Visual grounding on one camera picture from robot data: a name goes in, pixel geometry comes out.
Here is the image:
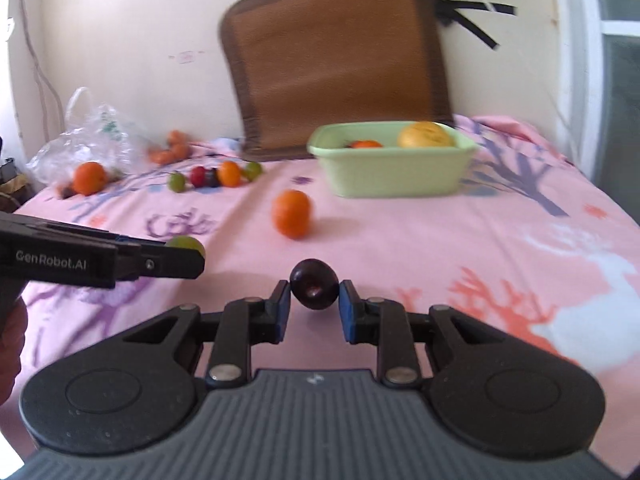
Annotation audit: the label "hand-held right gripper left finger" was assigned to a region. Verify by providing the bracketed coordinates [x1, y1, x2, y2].
[122, 280, 292, 389]

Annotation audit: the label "dark box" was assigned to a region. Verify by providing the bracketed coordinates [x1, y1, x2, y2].
[0, 135, 32, 213]

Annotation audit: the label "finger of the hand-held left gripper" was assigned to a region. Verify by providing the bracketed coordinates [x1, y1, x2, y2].
[115, 236, 206, 282]

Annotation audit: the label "grey wall cable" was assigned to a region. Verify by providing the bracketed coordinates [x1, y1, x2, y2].
[10, 0, 63, 133]

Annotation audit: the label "large yellow pomelo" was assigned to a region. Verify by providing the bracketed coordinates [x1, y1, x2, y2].
[397, 121, 456, 149]

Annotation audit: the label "person's left hand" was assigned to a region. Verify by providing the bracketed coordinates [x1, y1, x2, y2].
[0, 301, 25, 407]

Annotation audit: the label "large orange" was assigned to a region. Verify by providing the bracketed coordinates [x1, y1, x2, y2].
[73, 161, 108, 196]
[271, 189, 313, 239]

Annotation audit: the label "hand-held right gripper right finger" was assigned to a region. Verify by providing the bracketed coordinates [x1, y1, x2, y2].
[338, 280, 507, 388]

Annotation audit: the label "clear plastic bag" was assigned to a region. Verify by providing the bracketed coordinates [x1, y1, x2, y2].
[26, 86, 146, 192]

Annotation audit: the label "white window frame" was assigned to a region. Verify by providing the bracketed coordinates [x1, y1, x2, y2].
[549, 0, 640, 196]

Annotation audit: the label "black cushion straps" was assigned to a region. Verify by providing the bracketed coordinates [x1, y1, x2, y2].
[434, 0, 517, 51]

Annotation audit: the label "brown woven seat cushion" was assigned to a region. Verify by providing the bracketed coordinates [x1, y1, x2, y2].
[219, 0, 455, 162]

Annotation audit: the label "light green plastic basin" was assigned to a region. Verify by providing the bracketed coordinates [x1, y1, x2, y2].
[306, 121, 478, 199]

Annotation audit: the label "pink printed blanket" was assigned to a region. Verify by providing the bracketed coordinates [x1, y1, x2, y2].
[0, 113, 640, 466]

